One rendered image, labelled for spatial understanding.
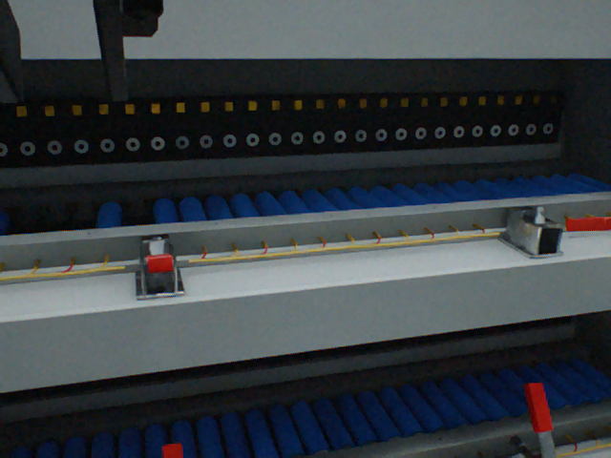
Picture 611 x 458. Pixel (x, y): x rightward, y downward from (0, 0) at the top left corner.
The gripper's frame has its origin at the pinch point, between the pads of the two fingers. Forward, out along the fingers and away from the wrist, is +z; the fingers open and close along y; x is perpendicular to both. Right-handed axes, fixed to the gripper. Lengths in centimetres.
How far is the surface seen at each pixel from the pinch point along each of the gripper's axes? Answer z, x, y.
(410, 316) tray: 16.9, 11.2, -19.2
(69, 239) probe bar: 19.4, 3.8, 1.9
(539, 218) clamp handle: 15.8, 5.5, -29.8
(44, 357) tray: 17.0, 10.9, 3.3
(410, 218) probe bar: 19.2, 4.1, -21.5
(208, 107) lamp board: 28.1, -8.4, -8.8
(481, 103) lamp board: 27.9, -8.2, -35.2
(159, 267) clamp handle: 9.7, 7.4, -3.2
